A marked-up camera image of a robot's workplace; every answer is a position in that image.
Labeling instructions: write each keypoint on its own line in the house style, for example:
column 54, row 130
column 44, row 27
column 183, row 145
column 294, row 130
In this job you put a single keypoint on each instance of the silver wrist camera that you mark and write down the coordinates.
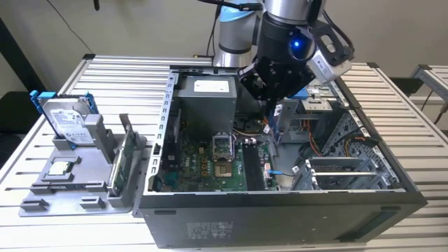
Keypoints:
column 328, row 68

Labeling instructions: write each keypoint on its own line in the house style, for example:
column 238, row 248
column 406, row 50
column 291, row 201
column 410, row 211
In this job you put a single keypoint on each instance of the black slanted beam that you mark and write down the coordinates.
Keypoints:
column 20, row 52

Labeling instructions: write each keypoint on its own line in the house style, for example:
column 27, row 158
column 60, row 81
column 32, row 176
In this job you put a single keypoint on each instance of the metal drive cage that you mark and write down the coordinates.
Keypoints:
column 316, row 105

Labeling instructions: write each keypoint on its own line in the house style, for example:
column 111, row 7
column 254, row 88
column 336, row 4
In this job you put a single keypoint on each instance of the green graphics card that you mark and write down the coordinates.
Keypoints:
column 124, row 168

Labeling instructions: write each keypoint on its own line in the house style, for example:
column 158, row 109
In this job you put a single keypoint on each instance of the small black hanging object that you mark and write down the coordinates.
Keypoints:
column 96, row 5

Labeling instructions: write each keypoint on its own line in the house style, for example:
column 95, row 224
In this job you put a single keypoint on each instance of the black table corner cap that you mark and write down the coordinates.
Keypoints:
column 372, row 65
column 88, row 56

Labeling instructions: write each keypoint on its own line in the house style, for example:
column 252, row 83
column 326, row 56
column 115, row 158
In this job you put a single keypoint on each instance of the blue video port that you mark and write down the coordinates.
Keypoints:
column 168, row 177

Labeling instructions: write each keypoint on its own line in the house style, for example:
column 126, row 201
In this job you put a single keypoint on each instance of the CPU socket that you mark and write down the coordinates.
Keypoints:
column 224, row 170

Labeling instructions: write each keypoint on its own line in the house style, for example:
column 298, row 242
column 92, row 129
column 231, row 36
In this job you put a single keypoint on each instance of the black power connector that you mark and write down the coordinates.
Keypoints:
column 366, row 140

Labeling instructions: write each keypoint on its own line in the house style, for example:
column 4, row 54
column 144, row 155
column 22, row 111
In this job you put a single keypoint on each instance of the grey power supply unit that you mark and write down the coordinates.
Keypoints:
column 207, row 113

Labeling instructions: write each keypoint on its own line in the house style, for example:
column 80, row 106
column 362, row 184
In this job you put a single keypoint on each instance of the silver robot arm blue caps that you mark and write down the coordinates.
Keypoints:
column 231, row 39

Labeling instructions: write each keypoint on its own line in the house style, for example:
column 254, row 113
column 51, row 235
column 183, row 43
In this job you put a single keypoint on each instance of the RAM stick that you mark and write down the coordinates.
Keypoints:
column 70, row 187
column 276, row 128

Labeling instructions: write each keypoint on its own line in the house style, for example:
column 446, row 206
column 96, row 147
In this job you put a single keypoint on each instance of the black box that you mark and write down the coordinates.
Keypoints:
column 406, row 85

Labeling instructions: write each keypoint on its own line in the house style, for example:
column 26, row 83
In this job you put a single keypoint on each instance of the metal disk bay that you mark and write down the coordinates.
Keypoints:
column 344, row 173

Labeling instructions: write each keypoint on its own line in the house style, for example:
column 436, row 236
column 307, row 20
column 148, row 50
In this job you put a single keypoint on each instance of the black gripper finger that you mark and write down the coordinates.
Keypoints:
column 259, row 78
column 294, row 78

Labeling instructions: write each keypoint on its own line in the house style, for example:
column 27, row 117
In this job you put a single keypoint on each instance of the aluminium slat side table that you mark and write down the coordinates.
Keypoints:
column 434, row 78

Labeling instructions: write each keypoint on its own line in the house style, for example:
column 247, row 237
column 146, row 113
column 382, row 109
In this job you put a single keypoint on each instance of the dark bulky object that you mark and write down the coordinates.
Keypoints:
column 18, row 113

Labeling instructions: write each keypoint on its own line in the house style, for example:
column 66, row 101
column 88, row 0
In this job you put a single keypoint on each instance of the green motherboard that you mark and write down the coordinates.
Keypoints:
column 192, row 173

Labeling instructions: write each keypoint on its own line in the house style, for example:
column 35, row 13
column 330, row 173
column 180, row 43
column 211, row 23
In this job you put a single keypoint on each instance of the black open PC case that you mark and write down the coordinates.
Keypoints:
column 244, row 223

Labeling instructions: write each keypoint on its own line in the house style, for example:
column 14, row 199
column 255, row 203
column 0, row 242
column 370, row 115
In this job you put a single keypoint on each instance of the black RAM slot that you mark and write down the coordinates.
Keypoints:
column 255, row 168
column 251, row 168
column 247, row 168

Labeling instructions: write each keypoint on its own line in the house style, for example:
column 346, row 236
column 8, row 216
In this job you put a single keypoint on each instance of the silver CPU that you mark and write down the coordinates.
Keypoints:
column 60, row 168

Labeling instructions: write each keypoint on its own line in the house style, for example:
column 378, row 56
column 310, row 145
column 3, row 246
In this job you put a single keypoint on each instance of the grey parts rack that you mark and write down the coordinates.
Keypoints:
column 92, row 173

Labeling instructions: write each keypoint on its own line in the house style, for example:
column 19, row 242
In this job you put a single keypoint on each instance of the blue plastic drive latch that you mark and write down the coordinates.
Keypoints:
column 300, row 95

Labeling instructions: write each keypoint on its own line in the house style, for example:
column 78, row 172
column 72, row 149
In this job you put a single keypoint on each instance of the hard disk in blue carrier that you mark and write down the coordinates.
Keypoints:
column 67, row 118

